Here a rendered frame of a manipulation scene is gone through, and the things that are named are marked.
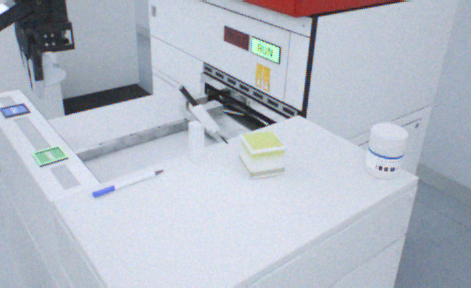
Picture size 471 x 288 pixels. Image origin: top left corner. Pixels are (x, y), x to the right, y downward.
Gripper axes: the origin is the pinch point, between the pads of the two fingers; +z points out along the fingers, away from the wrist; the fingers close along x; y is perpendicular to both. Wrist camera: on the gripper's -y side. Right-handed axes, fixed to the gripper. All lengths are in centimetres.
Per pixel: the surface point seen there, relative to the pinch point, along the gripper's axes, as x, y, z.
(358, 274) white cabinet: -50, 42, 31
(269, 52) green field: -2, 58, 1
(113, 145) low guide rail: 17.0, 20.9, 26.6
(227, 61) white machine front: 16, 59, 9
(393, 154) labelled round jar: -47, 52, 8
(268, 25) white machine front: -1, 59, -6
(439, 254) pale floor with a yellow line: -21, 157, 111
